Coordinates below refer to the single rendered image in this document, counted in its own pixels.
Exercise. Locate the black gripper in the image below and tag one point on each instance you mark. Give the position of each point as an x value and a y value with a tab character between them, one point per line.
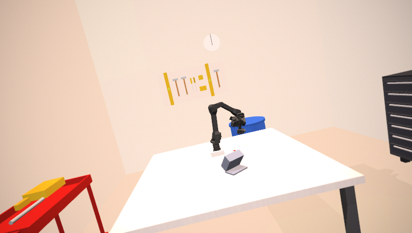
241	118

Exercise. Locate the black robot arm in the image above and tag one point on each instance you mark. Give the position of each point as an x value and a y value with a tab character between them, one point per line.
216	135

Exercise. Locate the pale lavender flat panel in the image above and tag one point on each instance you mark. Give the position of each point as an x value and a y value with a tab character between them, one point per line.
231	163

